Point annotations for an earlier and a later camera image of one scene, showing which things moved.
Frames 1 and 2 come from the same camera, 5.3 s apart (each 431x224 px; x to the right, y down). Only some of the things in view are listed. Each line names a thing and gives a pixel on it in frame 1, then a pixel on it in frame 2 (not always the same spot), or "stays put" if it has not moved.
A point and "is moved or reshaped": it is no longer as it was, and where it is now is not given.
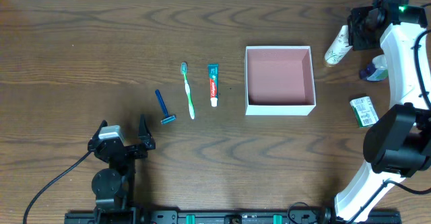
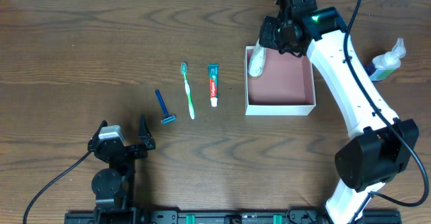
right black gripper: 357,29 -> 269,33
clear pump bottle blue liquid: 376,70 stays put
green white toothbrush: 184,68 stays put
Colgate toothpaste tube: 213,79 stays put
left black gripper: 127,151 stays put
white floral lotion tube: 339,48 is moved or reshaped
